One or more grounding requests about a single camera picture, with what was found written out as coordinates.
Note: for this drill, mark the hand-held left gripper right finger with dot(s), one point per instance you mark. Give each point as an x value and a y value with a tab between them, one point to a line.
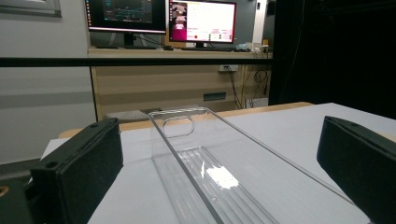
361	165

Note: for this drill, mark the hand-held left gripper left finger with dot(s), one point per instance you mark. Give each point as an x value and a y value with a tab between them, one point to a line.
84	165

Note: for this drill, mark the clear plastic storage bin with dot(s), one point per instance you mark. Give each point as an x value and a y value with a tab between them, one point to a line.
199	161

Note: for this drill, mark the grey chair seat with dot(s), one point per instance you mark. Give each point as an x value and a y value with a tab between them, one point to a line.
127	115

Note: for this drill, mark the light wooden desk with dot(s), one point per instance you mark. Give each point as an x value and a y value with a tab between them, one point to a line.
155	84

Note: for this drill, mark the black curtain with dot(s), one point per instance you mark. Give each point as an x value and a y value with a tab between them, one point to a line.
336	53

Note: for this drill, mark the black keyboard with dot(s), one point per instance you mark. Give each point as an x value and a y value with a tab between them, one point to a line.
207	48
124	47

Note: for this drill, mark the black computer mouse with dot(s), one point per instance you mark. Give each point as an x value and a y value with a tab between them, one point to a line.
168	48

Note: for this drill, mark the white adapter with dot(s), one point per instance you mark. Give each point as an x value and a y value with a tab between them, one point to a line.
264	48

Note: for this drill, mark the dark-screen computer monitor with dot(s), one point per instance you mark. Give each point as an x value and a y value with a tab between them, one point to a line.
124	15

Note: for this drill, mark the grey framed board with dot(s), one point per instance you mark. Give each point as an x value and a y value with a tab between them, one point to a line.
31	11

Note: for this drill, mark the white power socket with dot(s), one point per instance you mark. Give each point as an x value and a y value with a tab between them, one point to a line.
228	67

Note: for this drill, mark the bright-screen computer monitor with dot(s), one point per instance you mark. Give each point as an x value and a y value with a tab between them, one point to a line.
202	21

